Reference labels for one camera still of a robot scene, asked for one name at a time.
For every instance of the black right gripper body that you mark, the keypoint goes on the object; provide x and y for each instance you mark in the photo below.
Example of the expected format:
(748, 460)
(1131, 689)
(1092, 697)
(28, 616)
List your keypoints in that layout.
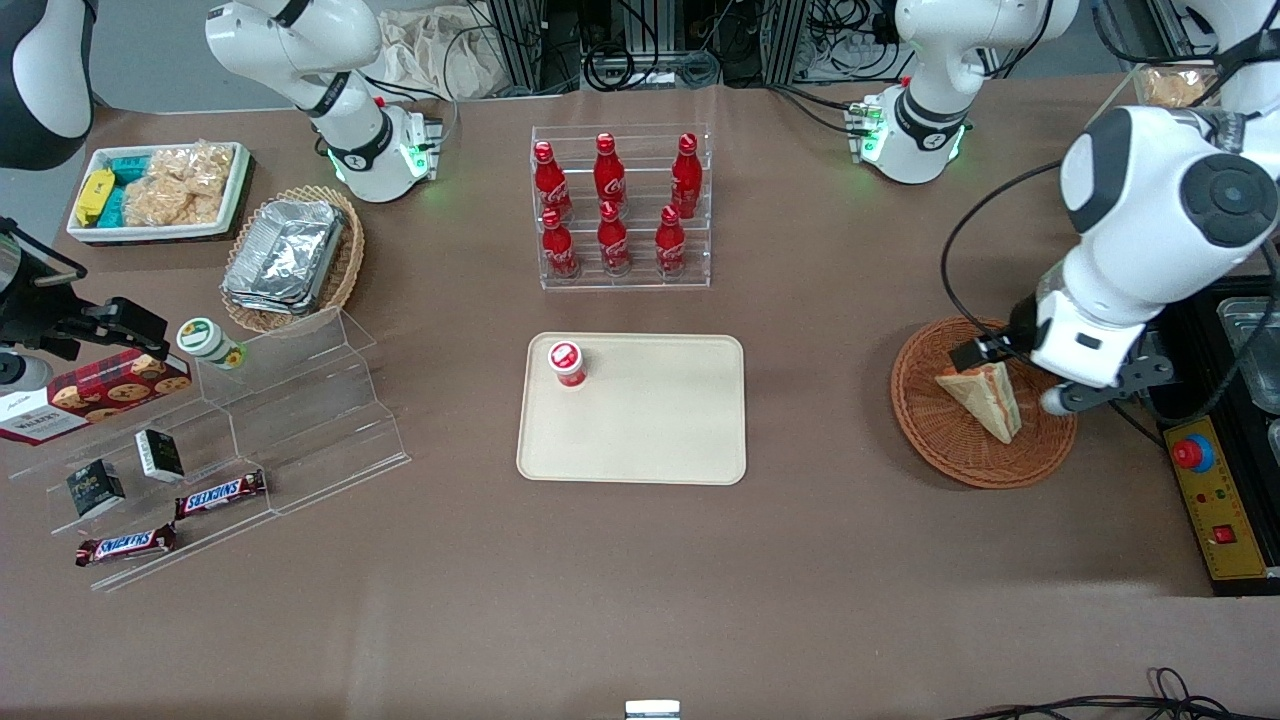
(32, 310)

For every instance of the triangular sandwich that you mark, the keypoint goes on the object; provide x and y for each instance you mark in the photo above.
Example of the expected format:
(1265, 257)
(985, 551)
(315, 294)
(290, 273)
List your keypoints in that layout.
(975, 395)

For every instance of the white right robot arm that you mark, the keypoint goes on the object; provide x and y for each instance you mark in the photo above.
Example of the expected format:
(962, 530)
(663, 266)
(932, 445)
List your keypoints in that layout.
(350, 130)

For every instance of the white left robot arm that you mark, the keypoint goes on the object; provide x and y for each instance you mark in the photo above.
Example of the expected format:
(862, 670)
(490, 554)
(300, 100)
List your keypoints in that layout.
(1130, 200)

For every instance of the white rectangular snack tray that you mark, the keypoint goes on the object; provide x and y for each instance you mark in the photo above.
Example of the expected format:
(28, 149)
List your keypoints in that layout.
(90, 232)

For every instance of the round brown wicker basket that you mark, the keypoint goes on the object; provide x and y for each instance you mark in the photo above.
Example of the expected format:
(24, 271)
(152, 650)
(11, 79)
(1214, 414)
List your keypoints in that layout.
(940, 440)

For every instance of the oval light wicker basket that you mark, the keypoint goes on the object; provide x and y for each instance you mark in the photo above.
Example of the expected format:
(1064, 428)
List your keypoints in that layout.
(350, 260)

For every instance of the beige plastic tray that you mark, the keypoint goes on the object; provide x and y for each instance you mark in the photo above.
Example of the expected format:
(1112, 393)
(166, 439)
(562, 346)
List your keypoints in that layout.
(650, 420)

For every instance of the red tartan cookie box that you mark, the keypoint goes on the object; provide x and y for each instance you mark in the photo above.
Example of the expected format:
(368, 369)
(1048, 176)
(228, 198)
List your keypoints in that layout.
(90, 395)

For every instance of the green-lidded white jar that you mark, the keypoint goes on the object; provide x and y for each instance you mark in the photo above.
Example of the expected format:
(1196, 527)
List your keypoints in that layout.
(205, 340)

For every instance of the teal snack packet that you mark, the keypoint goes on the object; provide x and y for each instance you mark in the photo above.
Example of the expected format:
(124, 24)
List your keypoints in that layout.
(113, 208)
(128, 168)

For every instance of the black food warmer appliance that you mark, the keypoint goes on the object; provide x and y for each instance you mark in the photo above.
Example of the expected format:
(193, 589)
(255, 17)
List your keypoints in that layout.
(1200, 310)

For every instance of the clear bag of crackers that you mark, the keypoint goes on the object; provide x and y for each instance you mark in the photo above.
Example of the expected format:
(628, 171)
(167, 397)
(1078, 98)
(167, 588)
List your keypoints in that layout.
(195, 165)
(165, 205)

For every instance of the yellow snack packet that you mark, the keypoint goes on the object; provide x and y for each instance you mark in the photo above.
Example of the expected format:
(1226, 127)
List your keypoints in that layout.
(94, 195)

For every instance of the small black box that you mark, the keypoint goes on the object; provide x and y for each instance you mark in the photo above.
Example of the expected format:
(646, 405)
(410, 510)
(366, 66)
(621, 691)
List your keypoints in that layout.
(160, 455)
(95, 488)

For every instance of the red emergency stop button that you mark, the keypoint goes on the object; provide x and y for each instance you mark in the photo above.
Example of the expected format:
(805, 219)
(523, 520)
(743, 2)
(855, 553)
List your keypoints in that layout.
(1190, 453)

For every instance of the stacked aluminium foil trays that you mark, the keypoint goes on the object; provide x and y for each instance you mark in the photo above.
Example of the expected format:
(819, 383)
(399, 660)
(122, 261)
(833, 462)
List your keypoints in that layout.
(285, 255)

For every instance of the steel food pan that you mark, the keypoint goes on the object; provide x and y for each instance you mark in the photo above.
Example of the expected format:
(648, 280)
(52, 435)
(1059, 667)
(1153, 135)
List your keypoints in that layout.
(1255, 350)

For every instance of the brown chocolate bar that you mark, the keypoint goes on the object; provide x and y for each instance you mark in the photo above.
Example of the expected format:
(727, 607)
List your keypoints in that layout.
(125, 545)
(220, 494)

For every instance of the clear acrylic stepped stand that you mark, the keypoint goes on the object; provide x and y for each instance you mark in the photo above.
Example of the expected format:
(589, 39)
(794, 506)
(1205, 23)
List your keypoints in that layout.
(300, 420)

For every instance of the yellow control panel box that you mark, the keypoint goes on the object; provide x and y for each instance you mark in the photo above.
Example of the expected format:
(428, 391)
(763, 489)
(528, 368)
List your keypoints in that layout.
(1225, 500)

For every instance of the clear bag of fried snacks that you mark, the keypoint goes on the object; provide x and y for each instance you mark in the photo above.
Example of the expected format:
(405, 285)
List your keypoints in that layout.
(1175, 90)

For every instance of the red cola bottle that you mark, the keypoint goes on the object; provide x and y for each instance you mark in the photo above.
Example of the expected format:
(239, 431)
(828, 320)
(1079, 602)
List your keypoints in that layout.
(559, 250)
(670, 245)
(686, 180)
(609, 175)
(613, 245)
(551, 185)

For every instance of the clear acrylic bottle rack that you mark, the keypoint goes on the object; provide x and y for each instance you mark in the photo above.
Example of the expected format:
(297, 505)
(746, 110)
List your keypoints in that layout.
(640, 270)

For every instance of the beige cloth bag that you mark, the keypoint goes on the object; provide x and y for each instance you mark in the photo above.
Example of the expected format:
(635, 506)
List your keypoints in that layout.
(430, 55)

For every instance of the small red-capped drink bottle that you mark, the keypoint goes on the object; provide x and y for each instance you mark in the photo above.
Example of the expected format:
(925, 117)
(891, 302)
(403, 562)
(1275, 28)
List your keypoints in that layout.
(567, 362)

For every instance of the small white object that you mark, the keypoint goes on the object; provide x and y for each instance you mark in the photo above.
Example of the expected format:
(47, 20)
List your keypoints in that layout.
(652, 710)

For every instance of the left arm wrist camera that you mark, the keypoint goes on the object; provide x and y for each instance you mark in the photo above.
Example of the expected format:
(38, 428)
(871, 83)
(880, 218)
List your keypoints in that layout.
(1120, 380)

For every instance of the aluminium frame post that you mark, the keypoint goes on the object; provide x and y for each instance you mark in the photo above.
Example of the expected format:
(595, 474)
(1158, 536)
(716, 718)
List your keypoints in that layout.
(515, 45)

